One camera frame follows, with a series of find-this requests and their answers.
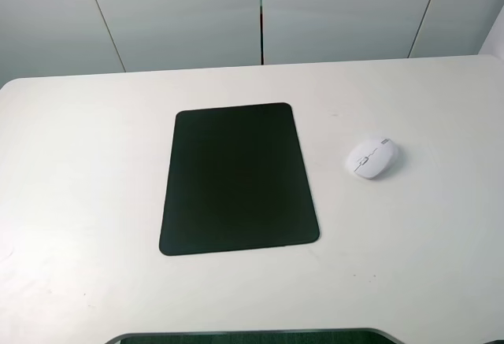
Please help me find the white wireless computer mouse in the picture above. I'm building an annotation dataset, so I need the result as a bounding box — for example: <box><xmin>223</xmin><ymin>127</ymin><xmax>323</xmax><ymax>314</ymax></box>
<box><xmin>345</xmin><ymin>137</ymin><xmax>399</xmax><ymax>179</ymax></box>

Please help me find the black rectangular mouse pad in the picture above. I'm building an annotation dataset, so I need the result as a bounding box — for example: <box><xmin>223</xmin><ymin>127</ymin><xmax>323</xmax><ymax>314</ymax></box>
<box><xmin>159</xmin><ymin>102</ymin><xmax>320</xmax><ymax>256</ymax></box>

